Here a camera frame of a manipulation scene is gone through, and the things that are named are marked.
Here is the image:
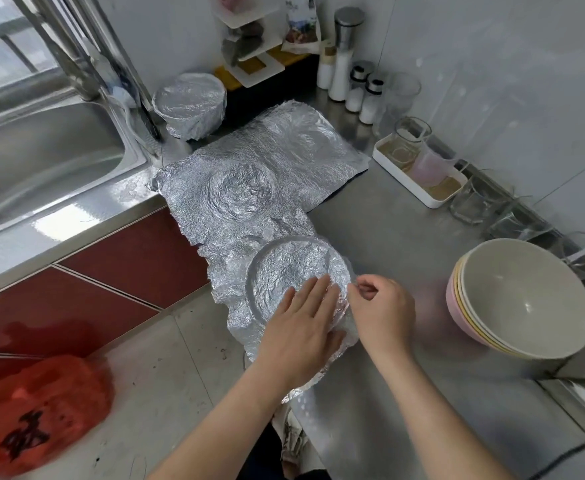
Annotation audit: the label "person's left hand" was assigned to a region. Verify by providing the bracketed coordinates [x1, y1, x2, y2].
[255, 275, 348, 394]

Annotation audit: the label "person's right hand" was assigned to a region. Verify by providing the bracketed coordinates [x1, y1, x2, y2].
[347, 273, 416, 366]

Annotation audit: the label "foil-covered bowl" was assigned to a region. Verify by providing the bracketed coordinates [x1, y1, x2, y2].
[153, 73, 228, 142]
[207, 219, 360, 404]

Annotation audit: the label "pink bowl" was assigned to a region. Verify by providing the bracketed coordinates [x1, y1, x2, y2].
[446, 239, 585, 360]

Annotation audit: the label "stack of aluminium foil sheets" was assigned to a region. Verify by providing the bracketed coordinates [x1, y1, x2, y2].
[153, 99, 372, 258]

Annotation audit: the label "person's right forearm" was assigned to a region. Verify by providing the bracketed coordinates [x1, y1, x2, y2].
[372, 345, 514, 480]

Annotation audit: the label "person's left forearm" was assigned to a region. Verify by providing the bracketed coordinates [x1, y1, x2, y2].
[147, 369, 318, 480]

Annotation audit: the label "person's right white shoe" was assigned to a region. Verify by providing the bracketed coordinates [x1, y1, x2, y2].
[277, 409, 308, 466]

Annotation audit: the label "person's dark trousers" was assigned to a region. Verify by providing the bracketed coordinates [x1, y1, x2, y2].
[237, 425, 328, 480]

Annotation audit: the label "white rectangular tray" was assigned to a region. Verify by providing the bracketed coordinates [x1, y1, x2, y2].
[372, 133, 468, 209]

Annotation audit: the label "pink translucent cup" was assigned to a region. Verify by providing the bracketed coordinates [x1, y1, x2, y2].
[409, 145, 456, 189]

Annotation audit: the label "red kitchen cabinet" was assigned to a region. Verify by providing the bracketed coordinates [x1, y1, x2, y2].
[0, 207, 211, 386]

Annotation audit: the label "tall white steel-capped bottle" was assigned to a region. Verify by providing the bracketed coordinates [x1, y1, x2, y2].
[328, 7, 366, 103]

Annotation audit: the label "small white tan-capped bottle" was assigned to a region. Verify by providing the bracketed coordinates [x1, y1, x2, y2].
[316, 39, 338, 91]

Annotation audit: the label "red plastic bag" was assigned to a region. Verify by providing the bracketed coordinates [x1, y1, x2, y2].
[0, 355, 114, 479]

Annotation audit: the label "white dish brush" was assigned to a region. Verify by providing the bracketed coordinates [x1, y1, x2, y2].
[107, 85, 139, 108]

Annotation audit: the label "white corner shelf rack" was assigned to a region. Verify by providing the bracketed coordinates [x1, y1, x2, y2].
[213, 0, 324, 89]

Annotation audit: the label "colourful snack packet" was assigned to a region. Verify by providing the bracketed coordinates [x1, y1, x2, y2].
[285, 0, 322, 46]

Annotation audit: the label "stainless steel sink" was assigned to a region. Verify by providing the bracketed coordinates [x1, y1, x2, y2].
[0, 95, 164, 301]

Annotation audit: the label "steel faucet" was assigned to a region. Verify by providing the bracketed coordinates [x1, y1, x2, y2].
[13, 0, 104, 101]

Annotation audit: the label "metal window railing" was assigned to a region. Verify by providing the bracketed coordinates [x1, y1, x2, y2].
[0, 15, 44, 96]

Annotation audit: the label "black cable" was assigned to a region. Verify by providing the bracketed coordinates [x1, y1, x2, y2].
[527, 431, 585, 480]

